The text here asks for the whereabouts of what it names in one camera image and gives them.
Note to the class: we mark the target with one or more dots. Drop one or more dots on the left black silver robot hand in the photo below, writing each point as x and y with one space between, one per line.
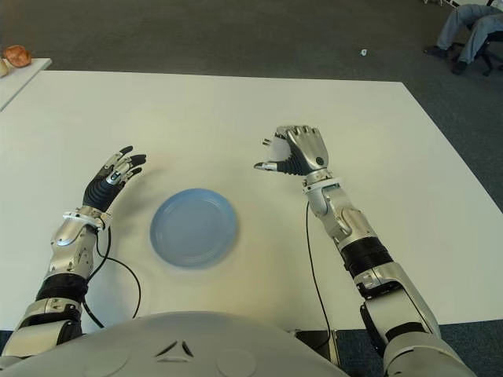
100 192

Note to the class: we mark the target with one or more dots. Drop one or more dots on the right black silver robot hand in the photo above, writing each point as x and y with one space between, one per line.
306 151

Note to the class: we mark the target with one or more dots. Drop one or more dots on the white square charger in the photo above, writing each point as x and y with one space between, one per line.
277 149

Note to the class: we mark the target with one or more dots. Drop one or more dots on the light blue round plate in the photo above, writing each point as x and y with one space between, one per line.
193 227

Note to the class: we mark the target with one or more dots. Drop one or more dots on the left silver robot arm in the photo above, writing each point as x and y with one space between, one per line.
67 251

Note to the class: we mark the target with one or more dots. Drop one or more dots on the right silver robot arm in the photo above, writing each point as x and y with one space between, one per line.
373 275

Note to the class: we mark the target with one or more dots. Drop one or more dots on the white side table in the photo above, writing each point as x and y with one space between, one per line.
17 82

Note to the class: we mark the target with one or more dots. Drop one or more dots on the beige round fruit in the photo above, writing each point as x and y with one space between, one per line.
3 68

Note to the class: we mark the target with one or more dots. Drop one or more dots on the reddish brown round fruit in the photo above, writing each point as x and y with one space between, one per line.
17 56

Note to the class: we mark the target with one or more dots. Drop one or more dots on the grey robot torso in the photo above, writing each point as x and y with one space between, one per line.
177 345

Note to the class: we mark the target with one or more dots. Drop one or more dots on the seated person in jeans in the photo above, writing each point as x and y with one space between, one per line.
456 27

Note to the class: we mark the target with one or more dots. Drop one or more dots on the black office chair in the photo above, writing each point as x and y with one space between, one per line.
487 55

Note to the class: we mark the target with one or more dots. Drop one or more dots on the white frame on floor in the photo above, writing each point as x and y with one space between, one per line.
448 2

